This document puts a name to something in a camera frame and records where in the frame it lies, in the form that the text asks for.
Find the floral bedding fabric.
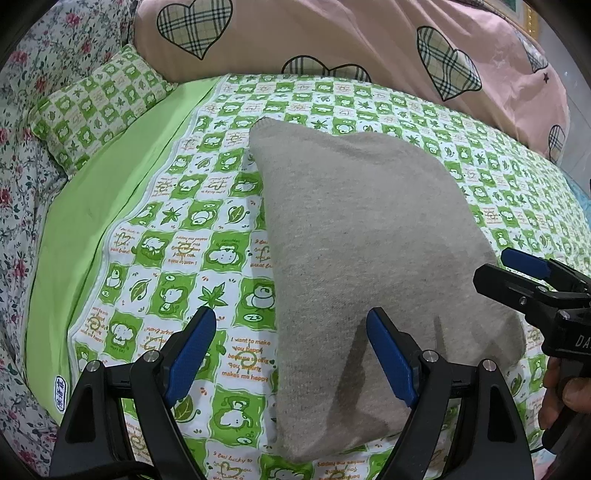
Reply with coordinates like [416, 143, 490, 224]
[0, 0, 145, 464]

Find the pink quilt with plaid hearts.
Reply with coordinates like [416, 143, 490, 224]
[133, 0, 571, 166]

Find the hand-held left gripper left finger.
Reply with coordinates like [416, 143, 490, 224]
[48, 306, 218, 480]

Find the beige knit sweater brown trim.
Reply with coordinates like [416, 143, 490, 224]
[248, 117, 527, 462]

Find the gold framed landscape painting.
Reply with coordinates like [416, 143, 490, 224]
[503, 0, 539, 34]

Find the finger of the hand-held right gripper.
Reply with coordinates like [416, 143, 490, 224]
[501, 248, 591, 294]
[473, 263, 591, 325]

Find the green checked cartoon bed sheet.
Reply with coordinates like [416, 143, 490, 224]
[23, 73, 586, 480]

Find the person's right hand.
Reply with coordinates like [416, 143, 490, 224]
[538, 357, 591, 431]

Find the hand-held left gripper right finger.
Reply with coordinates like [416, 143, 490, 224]
[366, 307, 536, 480]

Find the green checked pillow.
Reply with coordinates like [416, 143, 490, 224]
[28, 45, 179, 179]

